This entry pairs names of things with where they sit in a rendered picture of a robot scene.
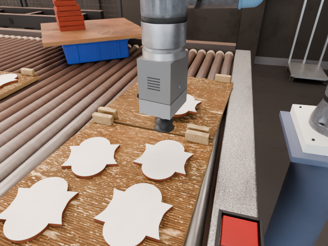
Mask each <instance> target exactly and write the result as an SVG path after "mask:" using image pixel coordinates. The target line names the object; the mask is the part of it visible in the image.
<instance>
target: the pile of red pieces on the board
mask: <svg viewBox="0 0 328 246"><path fill-rule="evenodd" d="M52 1H53V3H54V11H55V16H56V20H57V24H58V27H59V29H60V31H72V30H85V24H84V17H83V15H82V13H81V9H80V6H79V5H78V4H77V3H76V0H52Z"/></svg>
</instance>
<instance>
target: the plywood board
mask: <svg viewBox="0 0 328 246"><path fill-rule="evenodd" d="M84 24H85V30H72V31H60V29H59V27H58V24H57V22H51V23H41V35H42V44H43V46H44V47H49V46H59V45H69V44H79V43H89V42H99V41H113V40H123V39H133V38H141V37H142V33H141V27H140V26H138V25H136V24H135V23H133V22H131V21H129V20H127V19H125V18H116V19H101V20H85V21H84Z"/></svg>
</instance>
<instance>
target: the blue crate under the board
mask: <svg viewBox="0 0 328 246"><path fill-rule="evenodd" d="M128 40H129V39H123V40H113V41H99V42H89V43H79V44H69V45H62V48H63V51H64V54H65V57H66V60H67V63H68V64H78V63H85V62H96V61H104V60H112V59H119V58H127V57H129V52H128Z"/></svg>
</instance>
